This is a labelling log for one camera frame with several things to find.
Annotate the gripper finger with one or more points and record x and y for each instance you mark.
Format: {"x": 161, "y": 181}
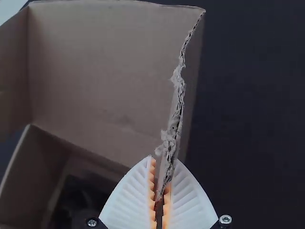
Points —
{"x": 128, "y": 198}
{"x": 190, "y": 202}

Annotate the cardboard box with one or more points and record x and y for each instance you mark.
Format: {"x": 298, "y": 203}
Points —
{"x": 95, "y": 83}

